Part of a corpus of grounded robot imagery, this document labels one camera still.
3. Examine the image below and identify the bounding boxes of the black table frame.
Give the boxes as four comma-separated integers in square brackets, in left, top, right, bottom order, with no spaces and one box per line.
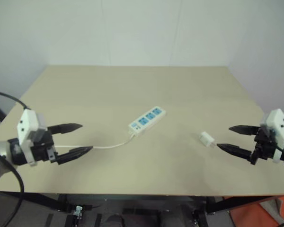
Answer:
[18,192,284,227]

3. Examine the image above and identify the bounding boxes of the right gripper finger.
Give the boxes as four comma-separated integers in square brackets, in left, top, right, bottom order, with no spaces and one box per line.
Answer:
[216,143,254,164]
[228,124,261,136]

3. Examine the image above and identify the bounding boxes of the white power strip blue sockets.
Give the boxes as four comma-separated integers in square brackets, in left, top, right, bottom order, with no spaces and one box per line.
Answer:
[127,106,168,136]

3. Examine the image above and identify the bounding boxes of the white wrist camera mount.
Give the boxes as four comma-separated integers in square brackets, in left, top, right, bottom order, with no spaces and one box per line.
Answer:
[16,108,48,167]
[259,108,284,164]

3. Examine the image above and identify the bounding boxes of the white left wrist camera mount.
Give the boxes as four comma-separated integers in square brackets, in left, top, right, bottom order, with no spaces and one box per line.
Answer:
[16,108,48,167]

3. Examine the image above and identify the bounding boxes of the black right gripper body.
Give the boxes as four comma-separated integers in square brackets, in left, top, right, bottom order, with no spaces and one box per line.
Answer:
[249,126,284,166]

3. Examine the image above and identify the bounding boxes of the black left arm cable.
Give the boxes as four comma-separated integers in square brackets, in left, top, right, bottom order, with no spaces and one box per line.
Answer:
[0,89,32,227]

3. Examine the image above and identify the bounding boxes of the small metal bracket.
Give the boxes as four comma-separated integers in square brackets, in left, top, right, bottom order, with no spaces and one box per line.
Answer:
[72,205,84,217]

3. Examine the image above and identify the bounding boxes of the orange box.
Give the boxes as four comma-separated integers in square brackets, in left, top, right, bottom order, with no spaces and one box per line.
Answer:
[223,193,284,227]

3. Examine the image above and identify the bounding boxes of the white power strip cable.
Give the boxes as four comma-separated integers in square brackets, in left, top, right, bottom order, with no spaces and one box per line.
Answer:
[53,133,137,150]

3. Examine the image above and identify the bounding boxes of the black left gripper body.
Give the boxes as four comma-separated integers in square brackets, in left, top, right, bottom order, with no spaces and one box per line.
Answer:
[29,129,59,164]

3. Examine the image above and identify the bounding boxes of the grey foam piece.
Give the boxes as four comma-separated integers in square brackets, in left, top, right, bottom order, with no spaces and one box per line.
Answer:
[259,195,284,225]

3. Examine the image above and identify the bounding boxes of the white plug adapter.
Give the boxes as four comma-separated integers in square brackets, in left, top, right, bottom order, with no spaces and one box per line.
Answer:
[198,131,218,149]

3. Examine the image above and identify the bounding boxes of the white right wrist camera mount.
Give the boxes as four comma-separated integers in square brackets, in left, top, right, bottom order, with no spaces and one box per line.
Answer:
[259,108,284,164]

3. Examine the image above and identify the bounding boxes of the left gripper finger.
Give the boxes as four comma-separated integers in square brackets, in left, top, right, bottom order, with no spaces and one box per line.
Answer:
[47,122,84,136]
[56,146,94,166]

